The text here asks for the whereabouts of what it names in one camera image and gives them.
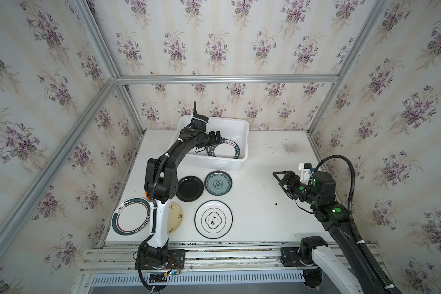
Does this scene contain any yellowish cream plate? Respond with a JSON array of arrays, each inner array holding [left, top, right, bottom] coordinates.
[[167, 202, 184, 235]]

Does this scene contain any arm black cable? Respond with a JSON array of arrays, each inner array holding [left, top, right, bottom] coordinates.
[[134, 102, 210, 291], [314, 154, 396, 294]]

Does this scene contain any white plastic bin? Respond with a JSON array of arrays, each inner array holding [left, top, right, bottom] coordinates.
[[170, 115, 249, 171]]

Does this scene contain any aluminium frame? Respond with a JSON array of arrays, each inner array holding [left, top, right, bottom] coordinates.
[[0, 0, 390, 265]]

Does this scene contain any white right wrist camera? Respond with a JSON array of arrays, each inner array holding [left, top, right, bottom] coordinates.
[[298, 163, 314, 184]]

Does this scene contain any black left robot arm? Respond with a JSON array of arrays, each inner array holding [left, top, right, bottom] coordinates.
[[137, 114, 222, 270]]

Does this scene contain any white plate black rim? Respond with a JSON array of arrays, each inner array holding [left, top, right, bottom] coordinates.
[[194, 200, 233, 240]]

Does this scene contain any white green rim plate left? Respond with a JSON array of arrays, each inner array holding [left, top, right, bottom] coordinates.
[[111, 197, 151, 236]]

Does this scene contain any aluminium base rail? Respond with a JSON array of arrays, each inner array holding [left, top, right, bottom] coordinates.
[[73, 240, 387, 294]]

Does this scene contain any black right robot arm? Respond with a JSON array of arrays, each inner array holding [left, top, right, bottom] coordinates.
[[273, 170, 401, 294]]

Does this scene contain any teal blue floral plate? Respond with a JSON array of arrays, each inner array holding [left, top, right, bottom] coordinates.
[[204, 170, 233, 196]]

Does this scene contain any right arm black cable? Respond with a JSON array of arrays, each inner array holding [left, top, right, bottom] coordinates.
[[314, 154, 396, 294]]

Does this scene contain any white plate green lettered rim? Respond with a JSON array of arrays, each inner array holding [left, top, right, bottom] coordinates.
[[208, 138, 241, 159]]

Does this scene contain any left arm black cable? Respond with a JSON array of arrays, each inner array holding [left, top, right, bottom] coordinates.
[[134, 102, 210, 291]]

